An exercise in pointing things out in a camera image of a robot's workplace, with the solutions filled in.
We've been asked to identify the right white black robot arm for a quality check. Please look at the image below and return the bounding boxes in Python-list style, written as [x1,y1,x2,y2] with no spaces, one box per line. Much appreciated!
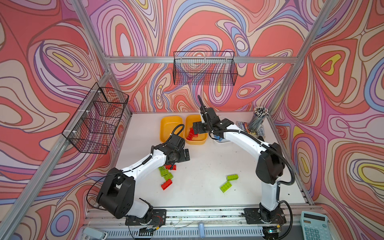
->
[193,95,296,213]

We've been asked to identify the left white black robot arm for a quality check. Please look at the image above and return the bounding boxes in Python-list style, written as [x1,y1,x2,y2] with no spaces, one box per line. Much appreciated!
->
[96,134,190,222]

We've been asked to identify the middle yellow plastic bin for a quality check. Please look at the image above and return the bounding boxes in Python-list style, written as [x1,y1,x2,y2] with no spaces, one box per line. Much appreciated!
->
[184,114,208,145]

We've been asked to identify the yellow plastic bin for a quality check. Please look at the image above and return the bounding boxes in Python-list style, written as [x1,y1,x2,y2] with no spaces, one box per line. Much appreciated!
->
[184,114,208,145]
[160,116,183,143]

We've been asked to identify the white plastic bin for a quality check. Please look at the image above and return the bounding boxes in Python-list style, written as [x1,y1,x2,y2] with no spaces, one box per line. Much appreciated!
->
[209,115,233,144]

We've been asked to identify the red lego left pile flat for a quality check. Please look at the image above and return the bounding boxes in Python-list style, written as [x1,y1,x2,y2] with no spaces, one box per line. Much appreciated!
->
[165,165,177,171]

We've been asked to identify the left yellow plastic bin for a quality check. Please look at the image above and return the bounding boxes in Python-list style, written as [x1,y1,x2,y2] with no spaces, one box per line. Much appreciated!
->
[160,116,183,143]

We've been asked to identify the green lego left middle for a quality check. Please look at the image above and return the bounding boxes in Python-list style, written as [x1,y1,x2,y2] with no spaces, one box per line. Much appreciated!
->
[160,169,169,177]

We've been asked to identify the green lego left lower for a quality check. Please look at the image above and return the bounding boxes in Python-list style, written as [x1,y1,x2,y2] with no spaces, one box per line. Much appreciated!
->
[164,173,174,181]

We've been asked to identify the paperback book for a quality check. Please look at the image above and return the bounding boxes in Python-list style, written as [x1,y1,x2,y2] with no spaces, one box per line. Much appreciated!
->
[236,121,266,137]

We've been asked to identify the cup of pencils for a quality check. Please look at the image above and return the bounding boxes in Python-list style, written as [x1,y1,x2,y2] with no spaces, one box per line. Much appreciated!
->
[248,107,269,133]

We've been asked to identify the green lego right small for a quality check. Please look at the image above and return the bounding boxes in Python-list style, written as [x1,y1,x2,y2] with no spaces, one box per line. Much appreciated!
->
[227,174,239,181]

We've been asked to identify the green lego right front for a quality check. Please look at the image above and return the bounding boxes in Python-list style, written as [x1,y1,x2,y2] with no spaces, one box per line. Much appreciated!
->
[220,181,232,193]

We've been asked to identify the light green calculator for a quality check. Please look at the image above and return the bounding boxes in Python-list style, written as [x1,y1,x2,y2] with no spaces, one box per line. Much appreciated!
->
[300,211,332,240]

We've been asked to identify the back black wire basket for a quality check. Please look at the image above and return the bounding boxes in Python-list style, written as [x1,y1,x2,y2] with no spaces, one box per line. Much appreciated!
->
[173,50,238,86]

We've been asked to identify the black wire basket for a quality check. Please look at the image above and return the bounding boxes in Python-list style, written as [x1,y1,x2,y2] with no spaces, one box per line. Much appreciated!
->
[62,83,129,155]
[173,50,238,86]

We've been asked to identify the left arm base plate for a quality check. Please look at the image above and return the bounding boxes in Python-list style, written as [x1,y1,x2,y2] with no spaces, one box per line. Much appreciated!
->
[125,209,167,227]

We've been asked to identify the left black wire basket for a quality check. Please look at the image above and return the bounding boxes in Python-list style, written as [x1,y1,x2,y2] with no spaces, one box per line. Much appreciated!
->
[62,83,129,155]

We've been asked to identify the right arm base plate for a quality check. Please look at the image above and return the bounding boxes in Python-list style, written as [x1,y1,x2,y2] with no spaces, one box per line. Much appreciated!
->
[241,208,287,225]

